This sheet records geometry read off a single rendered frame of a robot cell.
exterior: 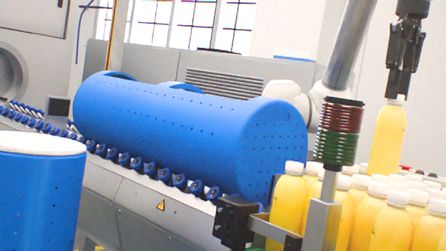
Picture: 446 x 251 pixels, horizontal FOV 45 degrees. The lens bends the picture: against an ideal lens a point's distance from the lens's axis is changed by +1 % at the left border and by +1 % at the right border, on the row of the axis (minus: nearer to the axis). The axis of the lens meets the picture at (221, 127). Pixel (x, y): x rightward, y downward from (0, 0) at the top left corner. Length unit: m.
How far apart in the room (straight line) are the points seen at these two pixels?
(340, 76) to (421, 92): 2.15
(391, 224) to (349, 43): 1.09
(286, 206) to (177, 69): 2.66
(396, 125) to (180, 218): 0.61
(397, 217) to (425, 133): 3.12
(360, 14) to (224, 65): 1.63
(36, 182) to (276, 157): 0.60
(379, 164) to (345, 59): 0.77
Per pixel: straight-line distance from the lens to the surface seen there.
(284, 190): 1.17
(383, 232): 1.03
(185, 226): 1.46
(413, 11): 1.34
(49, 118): 2.43
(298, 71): 3.13
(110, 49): 2.70
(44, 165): 1.30
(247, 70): 3.34
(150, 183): 1.62
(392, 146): 1.32
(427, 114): 4.14
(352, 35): 1.99
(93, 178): 1.87
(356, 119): 0.81
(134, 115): 1.65
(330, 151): 0.81
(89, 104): 1.90
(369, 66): 4.33
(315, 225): 0.84
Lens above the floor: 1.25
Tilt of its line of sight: 5 degrees down
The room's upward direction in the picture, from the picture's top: 9 degrees clockwise
